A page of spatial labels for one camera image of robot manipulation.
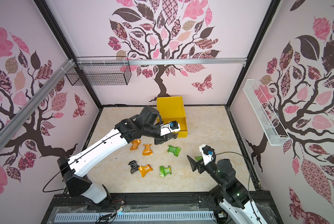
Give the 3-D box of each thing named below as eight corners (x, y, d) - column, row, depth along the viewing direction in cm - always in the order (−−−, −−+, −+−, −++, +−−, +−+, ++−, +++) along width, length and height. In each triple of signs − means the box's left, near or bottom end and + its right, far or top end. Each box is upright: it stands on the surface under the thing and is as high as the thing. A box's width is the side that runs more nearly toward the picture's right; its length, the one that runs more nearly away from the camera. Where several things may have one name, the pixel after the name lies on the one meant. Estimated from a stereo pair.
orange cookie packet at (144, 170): (142, 177, 84) (141, 176, 83) (137, 169, 88) (136, 167, 86) (153, 170, 87) (152, 169, 85) (148, 162, 91) (147, 160, 89)
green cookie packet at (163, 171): (159, 177, 84) (159, 175, 83) (160, 166, 89) (159, 165, 87) (171, 177, 84) (171, 175, 83) (171, 166, 88) (171, 165, 87)
